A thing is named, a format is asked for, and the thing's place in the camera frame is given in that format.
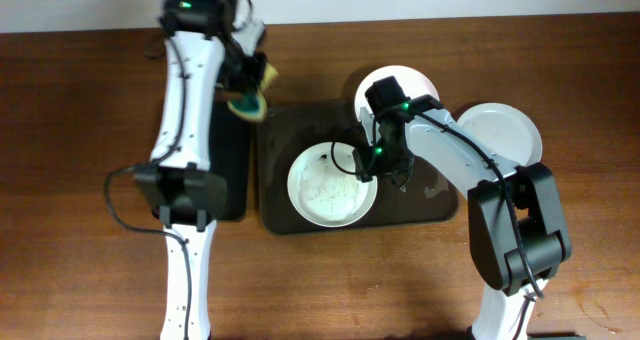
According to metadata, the green yellow sponge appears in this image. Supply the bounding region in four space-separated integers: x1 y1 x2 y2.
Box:
227 62 279 123

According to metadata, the white plate top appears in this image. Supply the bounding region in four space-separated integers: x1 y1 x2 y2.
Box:
353 65 440 122

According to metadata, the white plate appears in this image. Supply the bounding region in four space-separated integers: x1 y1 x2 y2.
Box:
353 65 440 122
286 142 379 228
457 103 543 166

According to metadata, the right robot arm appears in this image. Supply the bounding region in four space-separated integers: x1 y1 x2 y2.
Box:
353 76 572 340

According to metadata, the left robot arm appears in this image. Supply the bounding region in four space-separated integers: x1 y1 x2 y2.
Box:
131 0 277 339

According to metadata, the black small tray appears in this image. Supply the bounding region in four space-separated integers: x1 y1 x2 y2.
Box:
209 102 252 221

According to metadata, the dark brown large tray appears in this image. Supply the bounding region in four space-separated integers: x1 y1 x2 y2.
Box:
256 101 458 235

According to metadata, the left black cable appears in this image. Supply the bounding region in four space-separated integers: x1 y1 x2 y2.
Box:
103 0 254 340

